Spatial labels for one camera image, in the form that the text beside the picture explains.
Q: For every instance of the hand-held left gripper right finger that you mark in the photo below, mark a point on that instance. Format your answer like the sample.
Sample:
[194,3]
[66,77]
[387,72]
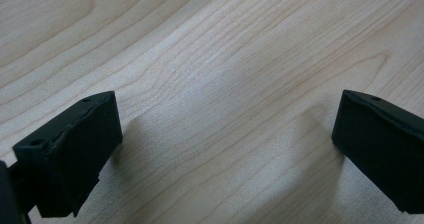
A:
[383,144]

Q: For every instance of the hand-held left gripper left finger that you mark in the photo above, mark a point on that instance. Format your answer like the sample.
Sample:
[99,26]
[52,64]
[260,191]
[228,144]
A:
[66,157]

